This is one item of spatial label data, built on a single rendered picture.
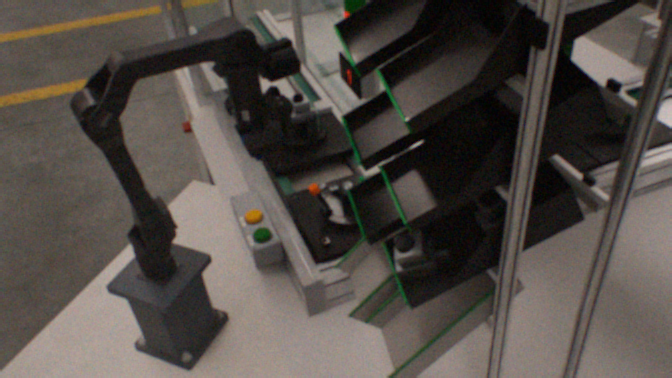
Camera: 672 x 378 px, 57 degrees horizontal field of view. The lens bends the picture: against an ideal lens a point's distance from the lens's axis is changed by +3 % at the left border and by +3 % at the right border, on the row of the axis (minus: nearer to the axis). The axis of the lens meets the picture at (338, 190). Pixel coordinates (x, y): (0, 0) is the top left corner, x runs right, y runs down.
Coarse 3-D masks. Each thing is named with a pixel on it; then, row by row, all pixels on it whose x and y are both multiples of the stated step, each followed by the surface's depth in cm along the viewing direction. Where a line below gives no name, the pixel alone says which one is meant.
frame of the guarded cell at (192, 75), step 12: (180, 0) 180; (180, 12) 182; (288, 12) 249; (168, 24) 234; (180, 24) 185; (168, 36) 239; (180, 36) 187; (192, 72) 195; (192, 84) 200; (204, 96) 201
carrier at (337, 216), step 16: (352, 176) 151; (368, 176) 148; (304, 192) 148; (320, 192) 147; (336, 192) 143; (304, 208) 143; (320, 208) 140; (336, 208) 139; (352, 208) 139; (304, 224) 139; (320, 224) 139; (336, 224) 136; (352, 224) 135; (320, 240) 135; (336, 240) 134; (352, 240) 134; (320, 256) 131; (336, 256) 132
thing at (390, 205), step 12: (372, 180) 110; (384, 180) 110; (348, 192) 110; (360, 192) 111; (372, 192) 110; (384, 192) 108; (360, 204) 109; (372, 204) 108; (384, 204) 106; (360, 216) 107; (372, 216) 106; (384, 216) 104; (396, 216) 103; (372, 228) 104; (384, 228) 100; (396, 228) 101; (372, 240) 101
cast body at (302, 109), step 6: (294, 96) 159; (300, 96) 159; (294, 102) 158; (300, 102) 158; (306, 102) 158; (294, 108) 158; (300, 108) 158; (306, 108) 159; (312, 108) 163; (294, 114) 159; (300, 114) 160; (306, 114) 160; (312, 114) 161; (294, 120) 160; (300, 120) 161; (306, 120) 161
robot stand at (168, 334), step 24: (192, 264) 119; (120, 288) 116; (144, 288) 116; (168, 288) 115; (192, 288) 119; (144, 312) 118; (168, 312) 116; (192, 312) 121; (216, 312) 131; (144, 336) 125; (168, 336) 120; (192, 336) 123; (168, 360) 125; (192, 360) 124
